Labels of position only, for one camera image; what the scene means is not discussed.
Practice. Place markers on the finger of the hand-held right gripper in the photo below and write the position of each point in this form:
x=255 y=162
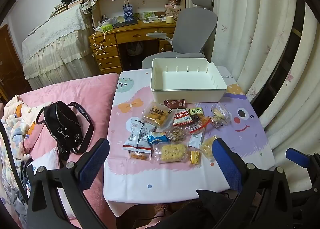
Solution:
x=296 y=157

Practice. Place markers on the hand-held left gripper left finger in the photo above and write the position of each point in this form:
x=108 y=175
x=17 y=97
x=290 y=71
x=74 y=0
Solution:
x=95 y=161

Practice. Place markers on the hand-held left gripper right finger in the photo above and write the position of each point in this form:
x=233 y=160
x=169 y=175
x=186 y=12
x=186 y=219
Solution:
x=227 y=164

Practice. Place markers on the clear yellow cake packet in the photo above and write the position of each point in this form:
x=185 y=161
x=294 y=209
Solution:
x=207 y=147

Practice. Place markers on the small yellow snack packet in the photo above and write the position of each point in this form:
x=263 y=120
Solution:
x=195 y=157

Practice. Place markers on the orange biscuit packet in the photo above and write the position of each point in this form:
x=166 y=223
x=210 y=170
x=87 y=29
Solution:
x=137 y=156

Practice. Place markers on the red orange snack packet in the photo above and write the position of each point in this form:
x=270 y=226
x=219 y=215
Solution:
x=201 y=126

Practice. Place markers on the white red snack packets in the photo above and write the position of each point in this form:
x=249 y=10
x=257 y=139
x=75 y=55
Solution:
x=137 y=136

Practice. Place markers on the purple print clear packet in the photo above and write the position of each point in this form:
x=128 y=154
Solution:
x=220 y=110

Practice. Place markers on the clear oat cracker packet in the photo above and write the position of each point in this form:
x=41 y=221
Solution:
x=172 y=152

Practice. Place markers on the green pastry packet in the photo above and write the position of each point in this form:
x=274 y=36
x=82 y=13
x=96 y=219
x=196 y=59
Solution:
x=196 y=111

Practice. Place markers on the blue snack packet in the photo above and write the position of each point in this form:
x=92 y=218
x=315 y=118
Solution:
x=157 y=139

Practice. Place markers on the clear pack of yellow puffs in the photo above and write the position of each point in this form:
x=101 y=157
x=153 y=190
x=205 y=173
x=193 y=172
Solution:
x=157 y=116

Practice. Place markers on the white plastic storage box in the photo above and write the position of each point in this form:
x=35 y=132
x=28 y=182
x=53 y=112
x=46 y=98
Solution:
x=187 y=78

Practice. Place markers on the small white snack packet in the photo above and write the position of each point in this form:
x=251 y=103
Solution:
x=196 y=141

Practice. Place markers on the person's dark clothing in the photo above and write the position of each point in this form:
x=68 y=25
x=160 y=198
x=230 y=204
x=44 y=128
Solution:
x=212 y=206

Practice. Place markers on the cartoon printed tablecloth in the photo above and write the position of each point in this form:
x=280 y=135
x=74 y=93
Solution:
x=140 y=176

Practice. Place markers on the black handbag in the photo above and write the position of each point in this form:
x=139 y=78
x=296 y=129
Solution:
x=60 y=121

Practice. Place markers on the white packet with dark print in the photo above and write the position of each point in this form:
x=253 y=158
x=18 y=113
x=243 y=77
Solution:
x=133 y=122

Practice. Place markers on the dark chocolate snack packet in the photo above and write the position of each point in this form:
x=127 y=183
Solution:
x=194 y=119

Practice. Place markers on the clear nut crisp packet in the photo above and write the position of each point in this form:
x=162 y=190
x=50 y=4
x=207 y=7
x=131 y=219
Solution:
x=177 y=134

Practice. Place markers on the red and white cookie packet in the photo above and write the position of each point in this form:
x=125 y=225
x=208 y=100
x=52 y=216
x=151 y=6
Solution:
x=182 y=117

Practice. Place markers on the pink blanket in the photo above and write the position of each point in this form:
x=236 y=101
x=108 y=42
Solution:
x=82 y=91

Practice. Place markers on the brown snowflake snack packet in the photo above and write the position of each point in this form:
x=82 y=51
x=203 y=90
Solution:
x=175 y=104

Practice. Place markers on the cartoon printed quilt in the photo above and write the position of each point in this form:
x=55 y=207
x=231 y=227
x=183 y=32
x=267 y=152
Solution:
x=15 y=124

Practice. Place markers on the trash bin with bag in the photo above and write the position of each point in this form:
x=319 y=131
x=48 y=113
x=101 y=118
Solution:
x=135 y=48

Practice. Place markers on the cream lace cover cloth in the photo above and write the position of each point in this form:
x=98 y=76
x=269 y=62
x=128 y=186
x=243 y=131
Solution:
x=55 y=43

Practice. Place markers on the brown wooden door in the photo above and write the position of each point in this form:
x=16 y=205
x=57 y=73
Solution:
x=10 y=63

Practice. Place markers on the green tissue pack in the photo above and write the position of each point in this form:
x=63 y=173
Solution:
x=106 y=28

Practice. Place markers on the grey office chair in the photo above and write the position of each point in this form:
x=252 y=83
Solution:
x=192 y=28

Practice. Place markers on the cream floral curtain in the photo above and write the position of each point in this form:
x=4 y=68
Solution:
x=250 y=18

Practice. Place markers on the blue paper bag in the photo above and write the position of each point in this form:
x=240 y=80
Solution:
x=128 y=13

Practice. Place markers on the white power strip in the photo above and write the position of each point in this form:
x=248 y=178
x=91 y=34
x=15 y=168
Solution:
x=151 y=19

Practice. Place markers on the pale yellow mug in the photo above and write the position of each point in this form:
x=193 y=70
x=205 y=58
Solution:
x=170 y=20

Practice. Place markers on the printed cloth bag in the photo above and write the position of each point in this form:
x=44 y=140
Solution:
x=88 y=6

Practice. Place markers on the green photo card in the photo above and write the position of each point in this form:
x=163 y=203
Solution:
x=148 y=14

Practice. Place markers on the stack of books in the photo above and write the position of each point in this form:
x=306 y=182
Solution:
x=62 y=7

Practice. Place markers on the cardboard box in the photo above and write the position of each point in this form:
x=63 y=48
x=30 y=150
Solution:
x=172 y=11

